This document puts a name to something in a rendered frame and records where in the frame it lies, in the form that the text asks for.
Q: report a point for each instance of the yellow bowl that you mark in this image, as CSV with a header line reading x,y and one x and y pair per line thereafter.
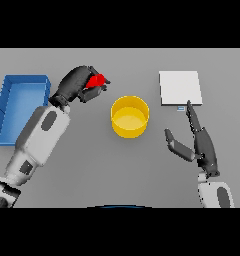
x,y
130,117

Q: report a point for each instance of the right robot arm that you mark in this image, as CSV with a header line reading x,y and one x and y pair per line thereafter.
x,y
214,195

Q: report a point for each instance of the blue tray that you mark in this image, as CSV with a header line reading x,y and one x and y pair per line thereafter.
x,y
19,107

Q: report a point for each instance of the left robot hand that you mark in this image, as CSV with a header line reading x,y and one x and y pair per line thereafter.
x,y
73,84

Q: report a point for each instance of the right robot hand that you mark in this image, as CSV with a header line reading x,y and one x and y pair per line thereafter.
x,y
203,145

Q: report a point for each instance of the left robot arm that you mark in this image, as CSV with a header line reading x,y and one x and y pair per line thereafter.
x,y
38,133

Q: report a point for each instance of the red beaker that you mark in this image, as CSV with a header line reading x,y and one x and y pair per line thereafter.
x,y
96,80

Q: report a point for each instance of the pale square measuring scale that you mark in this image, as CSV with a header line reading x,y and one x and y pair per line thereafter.
x,y
180,88

